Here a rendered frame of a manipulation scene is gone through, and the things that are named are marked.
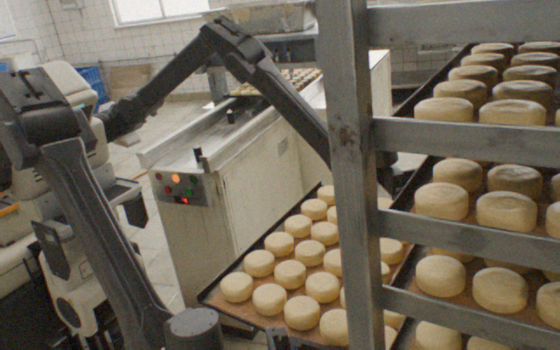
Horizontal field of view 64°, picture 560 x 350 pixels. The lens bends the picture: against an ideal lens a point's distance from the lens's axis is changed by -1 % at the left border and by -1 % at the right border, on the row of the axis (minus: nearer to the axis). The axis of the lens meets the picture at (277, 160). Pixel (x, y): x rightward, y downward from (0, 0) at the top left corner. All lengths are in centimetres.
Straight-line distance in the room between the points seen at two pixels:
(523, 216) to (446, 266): 11
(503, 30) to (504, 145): 8
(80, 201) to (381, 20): 45
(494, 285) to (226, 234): 134
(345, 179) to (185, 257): 159
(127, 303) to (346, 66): 42
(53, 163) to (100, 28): 608
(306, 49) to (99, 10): 479
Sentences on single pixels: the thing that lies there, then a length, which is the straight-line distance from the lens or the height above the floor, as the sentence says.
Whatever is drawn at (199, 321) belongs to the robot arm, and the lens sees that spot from 56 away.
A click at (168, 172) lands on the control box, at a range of 170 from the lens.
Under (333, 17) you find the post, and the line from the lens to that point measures 35.
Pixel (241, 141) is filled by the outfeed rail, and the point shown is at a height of 87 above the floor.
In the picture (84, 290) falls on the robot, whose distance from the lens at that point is 136.
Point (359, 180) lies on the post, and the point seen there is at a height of 129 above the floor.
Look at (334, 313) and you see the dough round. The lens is 65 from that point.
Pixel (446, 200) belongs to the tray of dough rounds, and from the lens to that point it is 45.
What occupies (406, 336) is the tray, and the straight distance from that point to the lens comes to 60.
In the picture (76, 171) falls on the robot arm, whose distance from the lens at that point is 67.
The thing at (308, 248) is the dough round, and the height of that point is 103.
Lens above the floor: 146
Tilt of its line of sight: 23 degrees down
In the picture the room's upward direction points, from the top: 9 degrees counter-clockwise
